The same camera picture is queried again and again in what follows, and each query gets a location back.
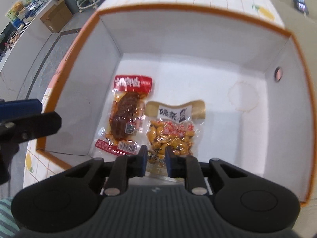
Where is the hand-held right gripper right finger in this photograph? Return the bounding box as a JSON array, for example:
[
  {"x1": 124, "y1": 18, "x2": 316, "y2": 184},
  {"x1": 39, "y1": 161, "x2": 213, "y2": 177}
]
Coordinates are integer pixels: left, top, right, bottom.
[{"x1": 165, "y1": 146, "x2": 248, "y2": 196}]

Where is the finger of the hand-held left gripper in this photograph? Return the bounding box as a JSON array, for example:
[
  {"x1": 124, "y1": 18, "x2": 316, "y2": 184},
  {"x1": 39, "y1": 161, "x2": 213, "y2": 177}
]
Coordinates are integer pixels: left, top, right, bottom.
[{"x1": 0, "y1": 99, "x2": 62, "y2": 145}]

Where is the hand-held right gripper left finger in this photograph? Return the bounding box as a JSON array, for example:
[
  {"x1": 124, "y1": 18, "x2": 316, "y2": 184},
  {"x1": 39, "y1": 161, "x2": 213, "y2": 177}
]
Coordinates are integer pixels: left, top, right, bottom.
[{"x1": 65, "y1": 145, "x2": 149, "y2": 196}]

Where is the yellow bean snack packet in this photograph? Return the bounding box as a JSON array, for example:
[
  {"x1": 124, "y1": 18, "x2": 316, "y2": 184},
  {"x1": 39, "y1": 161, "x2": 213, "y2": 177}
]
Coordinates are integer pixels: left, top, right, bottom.
[{"x1": 144, "y1": 100, "x2": 206, "y2": 176}]

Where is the orange cardboard box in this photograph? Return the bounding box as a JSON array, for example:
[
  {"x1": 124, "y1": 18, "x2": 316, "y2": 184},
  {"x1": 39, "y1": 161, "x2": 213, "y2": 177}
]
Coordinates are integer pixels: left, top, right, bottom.
[{"x1": 36, "y1": 1, "x2": 317, "y2": 207}]

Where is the red meat snack packet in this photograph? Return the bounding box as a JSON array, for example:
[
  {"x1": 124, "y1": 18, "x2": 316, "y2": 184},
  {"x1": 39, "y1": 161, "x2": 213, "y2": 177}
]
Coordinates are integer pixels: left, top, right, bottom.
[{"x1": 95, "y1": 74, "x2": 153, "y2": 157}]

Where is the white low cabinet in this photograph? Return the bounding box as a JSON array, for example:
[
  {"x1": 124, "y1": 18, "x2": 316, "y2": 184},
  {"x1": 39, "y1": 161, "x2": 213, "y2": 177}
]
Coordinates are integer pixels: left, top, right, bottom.
[{"x1": 0, "y1": 0, "x2": 62, "y2": 80}]

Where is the brown cardboard carton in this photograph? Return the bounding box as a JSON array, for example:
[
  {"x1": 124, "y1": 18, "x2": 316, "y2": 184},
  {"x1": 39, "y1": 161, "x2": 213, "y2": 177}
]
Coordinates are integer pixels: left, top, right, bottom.
[{"x1": 40, "y1": 0, "x2": 73, "y2": 33}]

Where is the row of plush toys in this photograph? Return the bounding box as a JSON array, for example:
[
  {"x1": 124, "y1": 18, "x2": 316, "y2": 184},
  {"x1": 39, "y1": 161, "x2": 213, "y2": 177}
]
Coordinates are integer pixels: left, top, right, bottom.
[{"x1": 0, "y1": 0, "x2": 53, "y2": 57}]

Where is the black smartphone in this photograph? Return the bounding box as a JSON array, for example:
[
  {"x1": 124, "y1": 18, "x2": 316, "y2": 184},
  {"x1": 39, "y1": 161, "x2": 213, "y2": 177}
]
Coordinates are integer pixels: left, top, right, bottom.
[{"x1": 288, "y1": 0, "x2": 310, "y2": 16}]

